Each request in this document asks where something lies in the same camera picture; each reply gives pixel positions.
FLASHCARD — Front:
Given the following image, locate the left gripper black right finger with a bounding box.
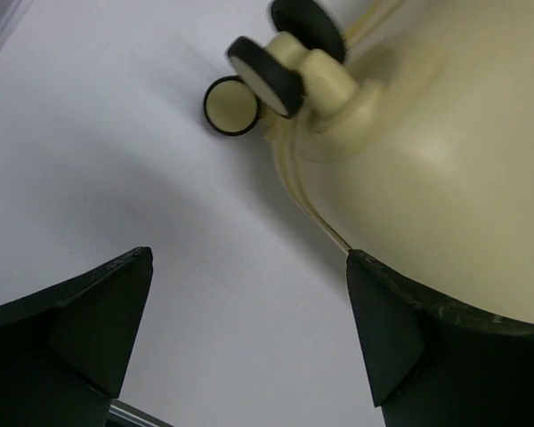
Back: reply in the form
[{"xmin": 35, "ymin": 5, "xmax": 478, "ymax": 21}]
[{"xmin": 346, "ymin": 250, "xmax": 534, "ymax": 426}]

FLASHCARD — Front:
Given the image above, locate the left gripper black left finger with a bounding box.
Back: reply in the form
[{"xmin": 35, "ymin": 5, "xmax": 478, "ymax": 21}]
[{"xmin": 0, "ymin": 247, "xmax": 153, "ymax": 426}]

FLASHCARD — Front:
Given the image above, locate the yellow suitcase with black lining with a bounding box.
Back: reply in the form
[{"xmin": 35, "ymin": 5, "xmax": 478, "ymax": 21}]
[{"xmin": 204, "ymin": 1, "xmax": 534, "ymax": 324}]

